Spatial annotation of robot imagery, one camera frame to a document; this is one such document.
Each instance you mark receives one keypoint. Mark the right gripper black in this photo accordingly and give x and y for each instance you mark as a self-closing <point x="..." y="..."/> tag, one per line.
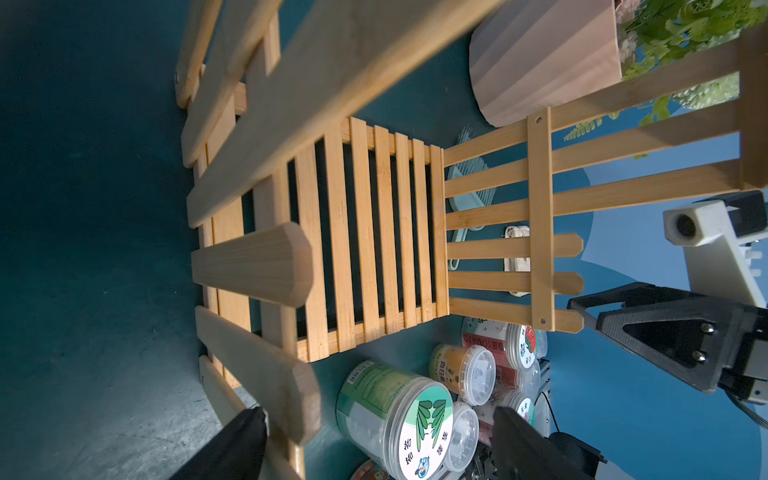
<point x="706" y="342"/>

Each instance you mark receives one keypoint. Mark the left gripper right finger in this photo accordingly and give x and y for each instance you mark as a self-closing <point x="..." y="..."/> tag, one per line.
<point x="520" y="452"/>

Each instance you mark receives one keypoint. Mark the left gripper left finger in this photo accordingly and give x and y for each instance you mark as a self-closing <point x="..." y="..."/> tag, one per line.
<point x="236" y="453"/>

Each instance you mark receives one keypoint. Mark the small clear jar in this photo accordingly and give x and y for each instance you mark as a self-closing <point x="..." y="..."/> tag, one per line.
<point x="468" y="372"/>
<point x="464" y="439"/>
<point x="529" y="380"/>
<point x="541" y="344"/>

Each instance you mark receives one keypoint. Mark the bamboo two-tier shelf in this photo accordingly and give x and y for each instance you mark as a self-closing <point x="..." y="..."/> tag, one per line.
<point x="367" y="257"/>

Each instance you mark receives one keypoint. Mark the large jar purple flower lid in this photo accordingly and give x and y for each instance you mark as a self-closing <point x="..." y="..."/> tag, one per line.
<point x="506" y="397"/>

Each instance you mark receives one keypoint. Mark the large jar red strawberry lid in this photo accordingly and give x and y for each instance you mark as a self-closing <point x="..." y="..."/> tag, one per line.
<point x="512" y="346"/>

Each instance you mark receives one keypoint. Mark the large jar green leaf lid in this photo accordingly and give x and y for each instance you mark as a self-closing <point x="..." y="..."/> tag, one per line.
<point x="401" y="420"/>

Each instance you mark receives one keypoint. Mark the large jar orange flower lid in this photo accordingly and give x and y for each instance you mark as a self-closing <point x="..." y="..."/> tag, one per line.
<point x="369" y="470"/>

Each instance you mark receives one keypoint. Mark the beige work gloves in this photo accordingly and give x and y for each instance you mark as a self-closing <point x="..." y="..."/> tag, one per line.
<point x="518" y="264"/>

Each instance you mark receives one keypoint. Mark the white green artificial flowers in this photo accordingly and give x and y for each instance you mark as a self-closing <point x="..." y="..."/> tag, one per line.
<point x="702" y="74"/>

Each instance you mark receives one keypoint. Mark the pink ribbed flower pot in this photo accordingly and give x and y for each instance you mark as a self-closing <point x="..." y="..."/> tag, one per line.
<point x="529" y="55"/>

